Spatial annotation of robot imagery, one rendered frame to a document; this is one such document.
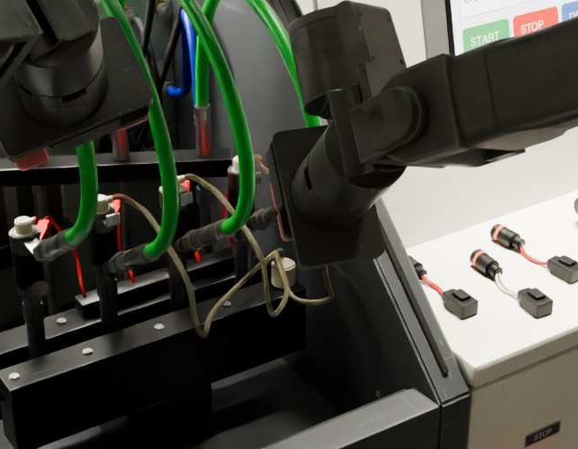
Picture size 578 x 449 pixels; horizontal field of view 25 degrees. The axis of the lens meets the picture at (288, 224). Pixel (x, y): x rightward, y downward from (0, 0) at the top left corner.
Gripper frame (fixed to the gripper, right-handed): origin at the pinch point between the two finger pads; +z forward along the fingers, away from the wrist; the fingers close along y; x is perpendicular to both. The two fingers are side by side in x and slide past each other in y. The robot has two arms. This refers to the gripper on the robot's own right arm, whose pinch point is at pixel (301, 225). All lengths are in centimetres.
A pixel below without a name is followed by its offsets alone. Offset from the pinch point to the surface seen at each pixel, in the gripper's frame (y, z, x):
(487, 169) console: 12, 40, -35
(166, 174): 8.3, 8.8, 8.2
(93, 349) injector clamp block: -1.6, 34.1, 14.4
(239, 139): 11.0, 10.7, 0.9
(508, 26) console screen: 26, 33, -38
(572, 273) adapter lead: -3.1, 31.1, -37.1
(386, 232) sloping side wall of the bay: 3.8, 26.6, -16.0
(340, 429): -14.8, 24.9, -6.3
